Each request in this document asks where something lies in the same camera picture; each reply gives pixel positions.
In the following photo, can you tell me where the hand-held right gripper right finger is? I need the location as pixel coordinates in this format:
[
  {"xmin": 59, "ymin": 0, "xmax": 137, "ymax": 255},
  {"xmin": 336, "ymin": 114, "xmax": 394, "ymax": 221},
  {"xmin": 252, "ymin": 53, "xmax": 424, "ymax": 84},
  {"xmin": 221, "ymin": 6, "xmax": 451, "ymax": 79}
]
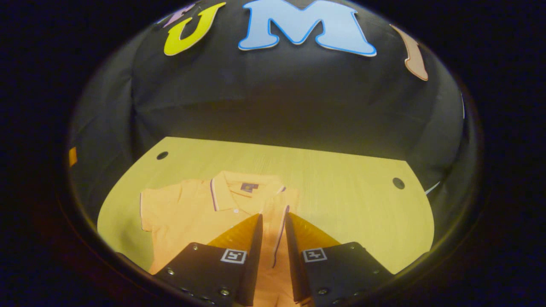
[{"xmin": 285, "ymin": 212, "xmax": 395, "ymax": 307}]

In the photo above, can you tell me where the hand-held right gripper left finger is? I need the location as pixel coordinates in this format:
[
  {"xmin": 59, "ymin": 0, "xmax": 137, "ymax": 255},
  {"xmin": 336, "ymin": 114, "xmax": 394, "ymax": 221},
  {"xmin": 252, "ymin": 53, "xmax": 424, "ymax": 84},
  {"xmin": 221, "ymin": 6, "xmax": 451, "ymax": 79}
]
[{"xmin": 154, "ymin": 213, "xmax": 264, "ymax": 307}]

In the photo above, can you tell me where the orange T-shirt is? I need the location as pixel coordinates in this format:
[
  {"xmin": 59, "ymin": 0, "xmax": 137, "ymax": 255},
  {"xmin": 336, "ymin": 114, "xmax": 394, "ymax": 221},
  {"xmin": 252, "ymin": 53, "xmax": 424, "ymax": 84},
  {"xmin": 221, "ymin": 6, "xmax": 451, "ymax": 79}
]
[{"xmin": 140, "ymin": 171, "xmax": 314, "ymax": 307}]

